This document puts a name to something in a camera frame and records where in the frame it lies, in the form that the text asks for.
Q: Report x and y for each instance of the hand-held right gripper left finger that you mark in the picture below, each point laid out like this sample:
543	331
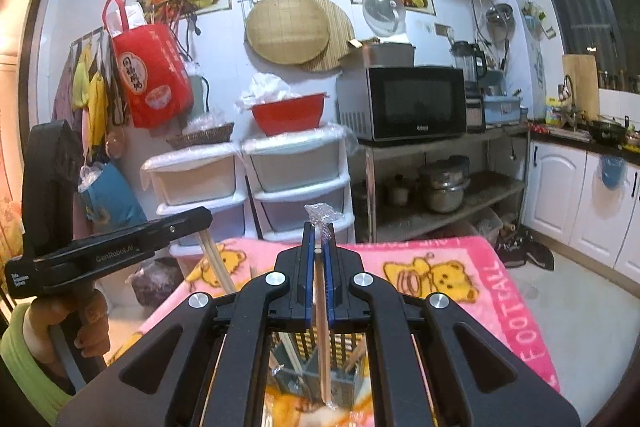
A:
308	277

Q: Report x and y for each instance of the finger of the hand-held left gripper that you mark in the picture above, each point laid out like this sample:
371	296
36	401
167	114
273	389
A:
190	219

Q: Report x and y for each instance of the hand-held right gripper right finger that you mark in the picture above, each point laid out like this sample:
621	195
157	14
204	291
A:
330	277

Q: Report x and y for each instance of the single wooden chopstick pair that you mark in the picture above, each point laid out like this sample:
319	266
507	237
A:
220	267
322	357

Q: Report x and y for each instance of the grey plastic utensil holder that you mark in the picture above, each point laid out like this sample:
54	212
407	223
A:
345	377

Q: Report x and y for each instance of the person's left forearm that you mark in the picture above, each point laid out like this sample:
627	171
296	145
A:
25	382

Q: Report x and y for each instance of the person's left hand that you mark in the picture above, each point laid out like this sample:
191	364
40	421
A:
50	314

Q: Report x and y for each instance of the white plastic drawer tower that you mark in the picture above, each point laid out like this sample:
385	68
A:
300	167
195	182

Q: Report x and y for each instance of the blue bag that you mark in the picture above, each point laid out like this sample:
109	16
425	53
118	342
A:
115	197

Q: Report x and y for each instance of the dark plastic bag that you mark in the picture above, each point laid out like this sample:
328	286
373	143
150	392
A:
155	282

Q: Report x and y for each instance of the brown wicker basket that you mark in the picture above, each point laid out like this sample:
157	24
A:
200	139

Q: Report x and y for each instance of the pink hanging garment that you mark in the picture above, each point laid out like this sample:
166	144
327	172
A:
62	97

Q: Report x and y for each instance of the yellow hanging cloth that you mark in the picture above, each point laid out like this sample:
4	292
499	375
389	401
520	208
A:
92	97

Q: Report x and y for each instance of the small steel pot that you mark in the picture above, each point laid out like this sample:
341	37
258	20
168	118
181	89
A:
397	192

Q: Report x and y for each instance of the pink printed blanket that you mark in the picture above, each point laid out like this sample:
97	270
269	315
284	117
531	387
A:
450	277

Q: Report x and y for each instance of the large steel pot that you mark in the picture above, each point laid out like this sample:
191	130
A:
445	192

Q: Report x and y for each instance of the red plastic basin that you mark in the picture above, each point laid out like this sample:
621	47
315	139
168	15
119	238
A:
287	114

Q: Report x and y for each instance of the red shopping bag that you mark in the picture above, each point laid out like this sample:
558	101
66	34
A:
150	72

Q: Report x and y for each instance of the white plastic bag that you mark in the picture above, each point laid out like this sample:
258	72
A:
265	89

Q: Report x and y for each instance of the metal shelf rack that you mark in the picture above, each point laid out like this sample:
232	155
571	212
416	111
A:
490	192

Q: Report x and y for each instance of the black microwave oven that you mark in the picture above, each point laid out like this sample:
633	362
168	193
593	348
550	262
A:
415	102

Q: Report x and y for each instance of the woven bamboo round tray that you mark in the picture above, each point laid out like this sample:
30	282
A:
285	29

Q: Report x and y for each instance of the steel tray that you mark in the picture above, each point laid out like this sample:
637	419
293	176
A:
392	54

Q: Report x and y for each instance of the slatted bamboo round mat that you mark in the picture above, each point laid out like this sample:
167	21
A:
340	42

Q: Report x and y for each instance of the light blue appliance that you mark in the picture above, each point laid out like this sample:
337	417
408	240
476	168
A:
502	109

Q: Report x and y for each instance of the white kitchen cabinets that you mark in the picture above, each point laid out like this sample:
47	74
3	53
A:
565	197

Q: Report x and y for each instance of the black blender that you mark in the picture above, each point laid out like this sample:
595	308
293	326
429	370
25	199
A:
467	62

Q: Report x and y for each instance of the glass pot lid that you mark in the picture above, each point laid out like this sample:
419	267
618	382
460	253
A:
384	12

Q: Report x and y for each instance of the metal faucet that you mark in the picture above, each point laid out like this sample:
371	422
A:
570	99

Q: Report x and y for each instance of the hanging steel pot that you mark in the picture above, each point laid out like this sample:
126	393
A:
500	22

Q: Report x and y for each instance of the black wok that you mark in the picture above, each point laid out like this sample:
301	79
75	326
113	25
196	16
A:
607	132

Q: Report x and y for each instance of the wooden cutting board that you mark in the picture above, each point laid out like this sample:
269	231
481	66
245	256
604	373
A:
585	77

